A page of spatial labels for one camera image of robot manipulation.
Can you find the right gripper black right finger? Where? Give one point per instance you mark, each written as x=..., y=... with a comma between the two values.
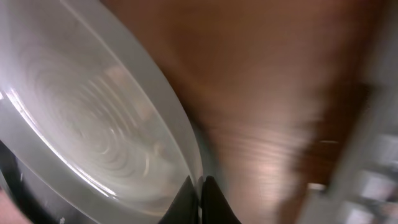
x=215, y=208

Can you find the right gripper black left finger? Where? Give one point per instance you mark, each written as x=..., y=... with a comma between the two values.
x=184, y=208

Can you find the grey plate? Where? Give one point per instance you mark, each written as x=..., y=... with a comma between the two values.
x=85, y=108

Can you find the grey dishwasher rack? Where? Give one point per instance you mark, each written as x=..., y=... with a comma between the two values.
x=363, y=188

